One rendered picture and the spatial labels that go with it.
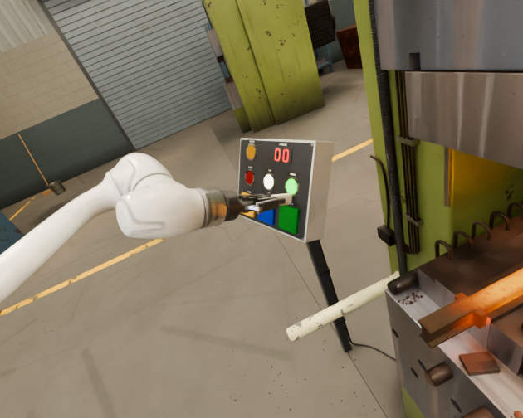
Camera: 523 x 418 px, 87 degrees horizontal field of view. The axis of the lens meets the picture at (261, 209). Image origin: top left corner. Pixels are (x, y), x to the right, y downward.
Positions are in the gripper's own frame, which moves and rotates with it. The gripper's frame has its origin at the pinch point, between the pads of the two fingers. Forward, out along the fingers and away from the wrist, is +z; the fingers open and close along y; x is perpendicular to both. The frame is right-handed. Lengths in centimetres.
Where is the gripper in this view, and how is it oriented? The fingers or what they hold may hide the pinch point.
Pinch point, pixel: (281, 199)
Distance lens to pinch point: 77.7
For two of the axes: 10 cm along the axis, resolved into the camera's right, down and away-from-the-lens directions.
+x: 0.6, -9.7, -2.3
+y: 6.3, 2.2, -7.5
